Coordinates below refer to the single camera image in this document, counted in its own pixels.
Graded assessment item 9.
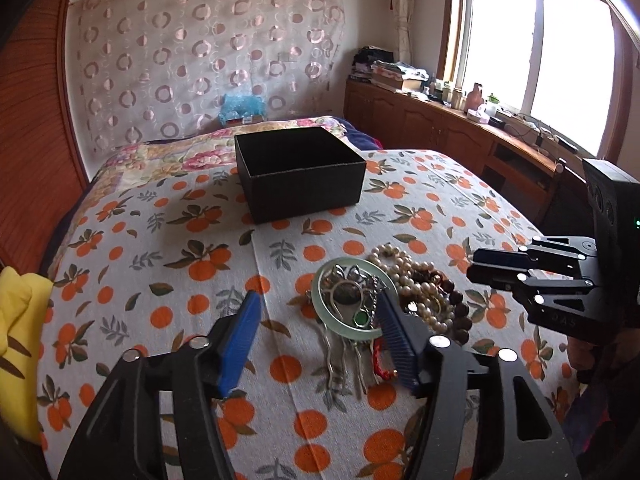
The person's right hand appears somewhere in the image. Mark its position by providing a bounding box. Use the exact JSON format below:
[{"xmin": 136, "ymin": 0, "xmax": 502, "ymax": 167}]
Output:
[{"xmin": 566, "ymin": 328, "xmax": 639, "ymax": 385}]

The green jade bangle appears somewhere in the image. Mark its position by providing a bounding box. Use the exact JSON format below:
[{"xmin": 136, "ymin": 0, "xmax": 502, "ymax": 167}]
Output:
[{"xmin": 309, "ymin": 257, "xmax": 399, "ymax": 341}]

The circle pattern wall curtain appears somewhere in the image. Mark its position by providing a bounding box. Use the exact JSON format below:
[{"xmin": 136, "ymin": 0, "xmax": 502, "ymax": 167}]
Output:
[{"xmin": 67, "ymin": 0, "xmax": 345, "ymax": 168}]

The silver hair pin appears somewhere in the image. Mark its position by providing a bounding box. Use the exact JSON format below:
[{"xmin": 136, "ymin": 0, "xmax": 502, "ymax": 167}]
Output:
[{"xmin": 314, "ymin": 263, "xmax": 381, "ymax": 401}]

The window side curtain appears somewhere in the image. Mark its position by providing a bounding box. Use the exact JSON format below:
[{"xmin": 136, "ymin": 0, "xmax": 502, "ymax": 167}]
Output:
[{"xmin": 390, "ymin": 0, "xmax": 414, "ymax": 64}]

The red knotted cord tassel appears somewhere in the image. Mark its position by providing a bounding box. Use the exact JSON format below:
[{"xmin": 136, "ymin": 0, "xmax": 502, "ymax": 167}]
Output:
[{"xmin": 370, "ymin": 337, "xmax": 397, "ymax": 382}]

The floral quilt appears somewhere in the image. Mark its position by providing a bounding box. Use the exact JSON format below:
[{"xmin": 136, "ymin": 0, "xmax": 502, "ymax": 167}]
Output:
[{"xmin": 91, "ymin": 116, "xmax": 356, "ymax": 198}]

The white pearl necklace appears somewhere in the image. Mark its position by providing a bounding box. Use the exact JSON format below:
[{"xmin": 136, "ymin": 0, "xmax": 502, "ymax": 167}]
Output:
[{"xmin": 368, "ymin": 242, "xmax": 459, "ymax": 336}]

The wooden side cabinet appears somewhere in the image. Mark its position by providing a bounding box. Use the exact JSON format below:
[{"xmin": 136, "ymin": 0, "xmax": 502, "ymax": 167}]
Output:
[{"xmin": 344, "ymin": 80, "xmax": 558, "ymax": 226}]

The yellow plush toy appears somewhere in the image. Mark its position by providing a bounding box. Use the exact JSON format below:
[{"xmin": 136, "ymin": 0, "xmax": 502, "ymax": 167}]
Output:
[{"xmin": 1, "ymin": 266, "xmax": 53, "ymax": 444}]

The blue plastic bag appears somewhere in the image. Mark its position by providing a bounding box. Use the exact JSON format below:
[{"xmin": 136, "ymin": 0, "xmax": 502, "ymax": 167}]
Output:
[{"xmin": 218, "ymin": 94, "xmax": 266, "ymax": 119}]

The window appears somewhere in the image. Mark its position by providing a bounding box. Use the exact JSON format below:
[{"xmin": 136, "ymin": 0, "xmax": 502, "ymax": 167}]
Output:
[{"xmin": 437, "ymin": 0, "xmax": 639, "ymax": 162}]

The orange print bed sheet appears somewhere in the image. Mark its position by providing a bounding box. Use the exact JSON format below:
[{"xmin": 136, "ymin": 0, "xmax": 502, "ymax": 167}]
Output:
[{"xmin": 37, "ymin": 151, "xmax": 577, "ymax": 479}]

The black square storage box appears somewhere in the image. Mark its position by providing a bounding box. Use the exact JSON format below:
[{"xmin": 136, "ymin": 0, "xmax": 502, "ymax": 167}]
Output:
[{"xmin": 234, "ymin": 127, "xmax": 366, "ymax": 224}]

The green gem pendant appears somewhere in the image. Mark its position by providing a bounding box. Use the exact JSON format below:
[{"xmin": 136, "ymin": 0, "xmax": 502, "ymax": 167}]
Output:
[{"xmin": 352, "ymin": 310, "xmax": 371, "ymax": 328}]

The brown wooden bead bracelet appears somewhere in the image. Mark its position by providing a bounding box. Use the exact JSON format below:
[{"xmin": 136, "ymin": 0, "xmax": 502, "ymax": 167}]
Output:
[{"xmin": 399, "ymin": 266, "xmax": 474, "ymax": 346}]

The pile of folded clothes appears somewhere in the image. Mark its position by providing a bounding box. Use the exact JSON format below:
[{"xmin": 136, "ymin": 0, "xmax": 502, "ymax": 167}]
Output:
[{"xmin": 349, "ymin": 46, "xmax": 430, "ymax": 91}]

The cardboard box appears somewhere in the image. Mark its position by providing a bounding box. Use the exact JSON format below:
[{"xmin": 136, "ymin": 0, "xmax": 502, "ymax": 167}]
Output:
[{"xmin": 218, "ymin": 115, "xmax": 265, "ymax": 128}]

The dark blue blanket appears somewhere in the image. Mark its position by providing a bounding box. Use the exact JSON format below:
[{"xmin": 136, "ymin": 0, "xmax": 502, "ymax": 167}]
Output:
[{"xmin": 335, "ymin": 117, "xmax": 383, "ymax": 151}]

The wooden louvered wardrobe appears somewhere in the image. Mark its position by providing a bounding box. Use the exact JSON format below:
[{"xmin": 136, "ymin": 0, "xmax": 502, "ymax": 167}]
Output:
[{"xmin": 1, "ymin": 0, "xmax": 88, "ymax": 274}]

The pink bottle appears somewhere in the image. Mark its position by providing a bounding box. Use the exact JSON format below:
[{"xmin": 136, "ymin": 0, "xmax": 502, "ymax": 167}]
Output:
[{"xmin": 464, "ymin": 82, "xmax": 484, "ymax": 113}]

